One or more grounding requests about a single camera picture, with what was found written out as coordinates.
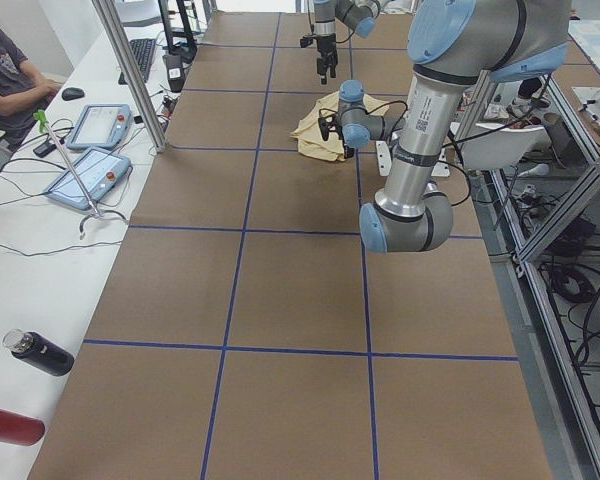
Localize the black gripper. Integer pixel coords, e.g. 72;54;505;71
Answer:
300;33;339;84
318;110;354;159

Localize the cream long-sleeve printed shirt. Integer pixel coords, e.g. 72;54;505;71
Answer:
290;94;389;163

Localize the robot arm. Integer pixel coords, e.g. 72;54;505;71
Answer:
300;0;389;85
318;1;571;253

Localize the white plastic chair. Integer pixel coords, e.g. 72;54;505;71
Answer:
451;122;551;170

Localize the black power adapter with label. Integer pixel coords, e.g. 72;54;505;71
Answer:
162;53;186;93

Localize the black keyboard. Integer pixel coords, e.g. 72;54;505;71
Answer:
129;38;157;82

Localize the far blue teach pendant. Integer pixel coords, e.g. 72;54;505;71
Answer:
65;104;132;151

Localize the blue teach pendant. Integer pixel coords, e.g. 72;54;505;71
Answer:
44;147;131;211
65;104;132;151

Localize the near blue teach pendant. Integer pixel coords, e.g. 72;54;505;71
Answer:
44;147;131;211

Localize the black computer mouse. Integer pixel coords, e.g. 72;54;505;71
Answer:
61;87;85;101

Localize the black smartphone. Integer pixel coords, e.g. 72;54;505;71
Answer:
33;139;57;158

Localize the seated person in grey shirt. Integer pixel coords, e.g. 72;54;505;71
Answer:
0;28;61;151

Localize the black water bottle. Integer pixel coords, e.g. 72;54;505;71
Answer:
3;329;74;377

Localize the red water bottle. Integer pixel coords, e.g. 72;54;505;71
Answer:
0;409;45;446

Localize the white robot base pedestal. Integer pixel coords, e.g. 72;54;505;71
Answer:
374;140;451;178

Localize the aluminium frame post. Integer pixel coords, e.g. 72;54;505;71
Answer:
91;0;167;153

